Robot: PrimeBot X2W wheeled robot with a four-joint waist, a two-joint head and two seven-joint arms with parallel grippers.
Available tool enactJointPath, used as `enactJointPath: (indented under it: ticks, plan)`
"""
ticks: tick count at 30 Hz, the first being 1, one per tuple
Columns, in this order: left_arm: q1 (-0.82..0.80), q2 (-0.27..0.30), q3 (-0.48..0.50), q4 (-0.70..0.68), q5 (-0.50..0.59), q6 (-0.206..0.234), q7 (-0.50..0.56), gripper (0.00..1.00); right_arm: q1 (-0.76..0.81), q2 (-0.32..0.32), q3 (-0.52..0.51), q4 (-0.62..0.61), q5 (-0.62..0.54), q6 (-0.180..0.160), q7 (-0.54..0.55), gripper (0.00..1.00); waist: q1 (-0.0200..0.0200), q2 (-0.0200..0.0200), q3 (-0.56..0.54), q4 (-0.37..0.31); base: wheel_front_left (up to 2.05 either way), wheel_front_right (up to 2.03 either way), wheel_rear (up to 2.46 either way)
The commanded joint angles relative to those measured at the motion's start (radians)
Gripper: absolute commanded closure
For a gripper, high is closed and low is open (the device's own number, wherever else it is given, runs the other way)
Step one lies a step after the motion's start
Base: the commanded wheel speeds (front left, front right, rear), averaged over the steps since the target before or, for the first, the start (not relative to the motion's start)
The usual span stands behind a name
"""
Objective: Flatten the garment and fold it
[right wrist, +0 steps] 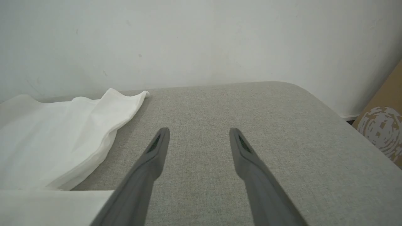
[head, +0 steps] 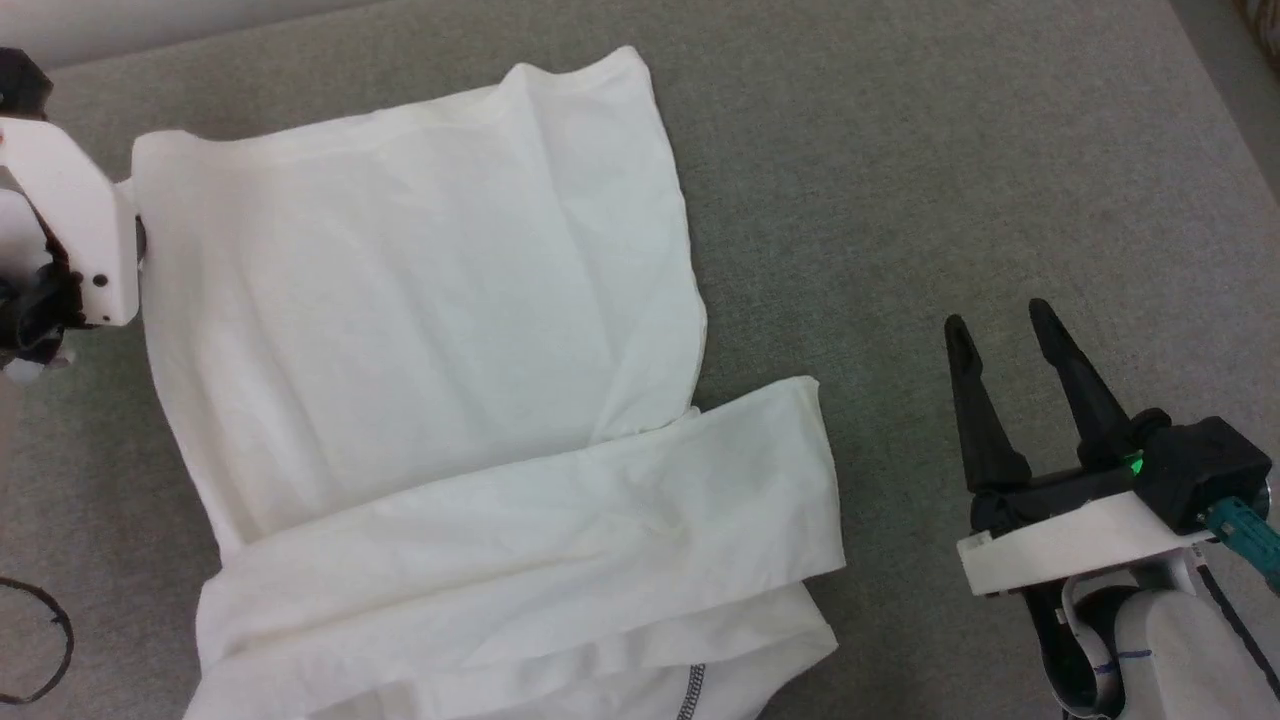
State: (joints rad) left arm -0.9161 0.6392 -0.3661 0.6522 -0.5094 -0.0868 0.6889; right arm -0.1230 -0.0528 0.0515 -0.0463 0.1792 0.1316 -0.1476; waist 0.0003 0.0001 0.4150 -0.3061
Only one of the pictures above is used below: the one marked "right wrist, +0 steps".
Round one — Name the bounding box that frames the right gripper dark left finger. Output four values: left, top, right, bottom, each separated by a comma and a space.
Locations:
90, 127, 171, 226

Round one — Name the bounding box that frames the white garment with grey stitching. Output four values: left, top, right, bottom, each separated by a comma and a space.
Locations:
0, 88, 150, 226

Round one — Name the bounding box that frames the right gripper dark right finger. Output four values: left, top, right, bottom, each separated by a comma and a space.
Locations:
229, 127, 308, 226

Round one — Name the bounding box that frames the brown cardboard box white print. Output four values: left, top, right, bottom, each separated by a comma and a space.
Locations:
352, 60, 402, 170

